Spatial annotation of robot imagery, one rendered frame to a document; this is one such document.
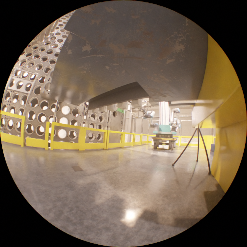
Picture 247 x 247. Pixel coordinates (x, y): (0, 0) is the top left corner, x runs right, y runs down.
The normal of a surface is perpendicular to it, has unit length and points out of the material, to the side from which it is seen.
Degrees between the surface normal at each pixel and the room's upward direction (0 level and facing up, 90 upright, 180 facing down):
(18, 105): 90
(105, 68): 180
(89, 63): 180
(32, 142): 90
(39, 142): 90
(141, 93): 90
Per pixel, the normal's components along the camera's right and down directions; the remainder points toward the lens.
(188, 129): -0.61, -0.15
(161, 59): -0.09, 0.99
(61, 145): 0.79, 0.00
